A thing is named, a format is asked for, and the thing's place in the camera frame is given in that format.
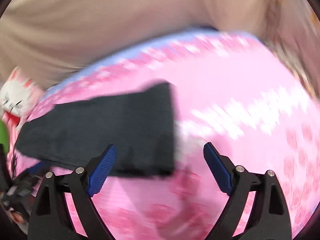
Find floral curtain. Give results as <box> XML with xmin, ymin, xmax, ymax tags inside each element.
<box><xmin>261</xmin><ymin>0</ymin><xmax>319</xmax><ymax>98</ymax></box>

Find pink floral bed cover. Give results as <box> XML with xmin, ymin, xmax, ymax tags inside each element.
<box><xmin>22</xmin><ymin>30</ymin><xmax>319</xmax><ymax>239</ymax></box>

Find beige fabric sheet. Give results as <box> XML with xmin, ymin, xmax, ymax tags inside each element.
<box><xmin>1</xmin><ymin>0</ymin><xmax>268</xmax><ymax>88</ymax></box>

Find green plush toy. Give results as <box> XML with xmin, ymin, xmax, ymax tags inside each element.
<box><xmin>0</xmin><ymin>120</ymin><xmax>10</xmax><ymax>154</ymax></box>

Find dark grey pants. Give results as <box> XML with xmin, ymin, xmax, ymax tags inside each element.
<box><xmin>15</xmin><ymin>83</ymin><xmax>175</xmax><ymax>177</ymax></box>

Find white bunny face pillow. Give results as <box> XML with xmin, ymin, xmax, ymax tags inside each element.
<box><xmin>1</xmin><ymin>67</ymin><xmax>44</xmax><ymax>130</ymax></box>

